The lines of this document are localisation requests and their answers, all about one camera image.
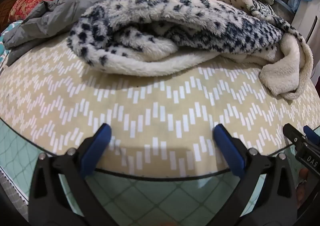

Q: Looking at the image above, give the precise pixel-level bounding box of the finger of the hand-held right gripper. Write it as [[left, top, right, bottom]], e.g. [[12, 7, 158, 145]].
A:
[[283, 123, 308, 147], [303, 125, 320, 144]]

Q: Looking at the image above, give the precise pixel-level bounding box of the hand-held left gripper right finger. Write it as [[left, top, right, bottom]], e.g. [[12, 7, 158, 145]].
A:
[[212, 123, 298, 226]]

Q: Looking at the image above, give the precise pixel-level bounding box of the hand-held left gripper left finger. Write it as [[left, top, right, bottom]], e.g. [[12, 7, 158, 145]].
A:
[[27, 123, 118, 226]]

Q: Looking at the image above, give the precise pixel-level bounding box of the spotted white fleece garment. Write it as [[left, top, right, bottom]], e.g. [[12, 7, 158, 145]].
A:
[[66, 0, 314, 100]]

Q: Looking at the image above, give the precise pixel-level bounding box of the zigzag patterned bedsheet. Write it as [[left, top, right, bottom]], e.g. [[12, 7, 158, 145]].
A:
[[0, 22, 320, 226]]

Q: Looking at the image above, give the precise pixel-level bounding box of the white appliance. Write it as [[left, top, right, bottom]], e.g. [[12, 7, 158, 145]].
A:
[[291, 4, 320, 49]]

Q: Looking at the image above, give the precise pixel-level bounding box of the grey puffer jacket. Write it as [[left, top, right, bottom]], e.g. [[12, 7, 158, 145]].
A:
[[2, 0, 154, 67]]

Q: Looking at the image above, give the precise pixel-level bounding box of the teal patterned pillow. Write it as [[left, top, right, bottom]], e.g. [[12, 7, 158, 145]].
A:
[[0, 22, 23, 53]]

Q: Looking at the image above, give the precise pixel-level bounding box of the carved wooden headboard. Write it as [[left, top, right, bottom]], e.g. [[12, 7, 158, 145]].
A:
[[0, 0, 43, 34]]

